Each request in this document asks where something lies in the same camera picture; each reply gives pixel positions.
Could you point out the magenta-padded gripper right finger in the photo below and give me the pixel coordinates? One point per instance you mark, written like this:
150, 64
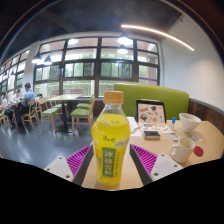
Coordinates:
161, 166

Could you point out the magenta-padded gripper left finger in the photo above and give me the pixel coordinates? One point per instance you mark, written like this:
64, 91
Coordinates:
61, 166

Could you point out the yellow drink bottle orange cap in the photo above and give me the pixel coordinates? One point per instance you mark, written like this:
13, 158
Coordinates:
110, 140

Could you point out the white ceramic mug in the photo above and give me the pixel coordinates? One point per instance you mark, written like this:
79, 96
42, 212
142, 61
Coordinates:
183, 150

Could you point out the small dark box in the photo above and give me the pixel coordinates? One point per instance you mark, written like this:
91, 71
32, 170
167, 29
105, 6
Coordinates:
151, 134

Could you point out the printed sticker sheet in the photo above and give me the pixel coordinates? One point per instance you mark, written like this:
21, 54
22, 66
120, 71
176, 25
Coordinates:
155, 127

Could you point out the small blue-capped bottle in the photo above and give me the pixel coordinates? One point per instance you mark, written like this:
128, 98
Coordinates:
173, 123

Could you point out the white napkin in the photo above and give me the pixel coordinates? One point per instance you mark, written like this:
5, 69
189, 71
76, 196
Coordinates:
196, 136

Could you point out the white ceramic bowl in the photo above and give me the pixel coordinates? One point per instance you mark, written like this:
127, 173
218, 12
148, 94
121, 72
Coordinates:
189, 122

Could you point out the black framed sticker board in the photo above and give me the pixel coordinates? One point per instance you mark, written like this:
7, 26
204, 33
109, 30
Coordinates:
151, 113

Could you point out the wooden green-seat chairs group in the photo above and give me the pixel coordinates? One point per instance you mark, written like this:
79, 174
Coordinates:
81, 113

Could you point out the green upholstered bench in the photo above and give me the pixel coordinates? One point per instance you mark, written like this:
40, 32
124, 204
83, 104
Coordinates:
160, 98

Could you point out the wooden dining table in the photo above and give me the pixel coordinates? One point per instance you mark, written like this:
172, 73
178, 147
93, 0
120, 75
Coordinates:
65, 97

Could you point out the person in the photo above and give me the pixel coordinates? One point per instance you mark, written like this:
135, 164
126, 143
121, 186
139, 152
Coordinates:
27, 100
4, 99
16, 100

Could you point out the curved ceiling light bar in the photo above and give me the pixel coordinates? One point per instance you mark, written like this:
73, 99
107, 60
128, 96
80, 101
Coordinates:
156, 32

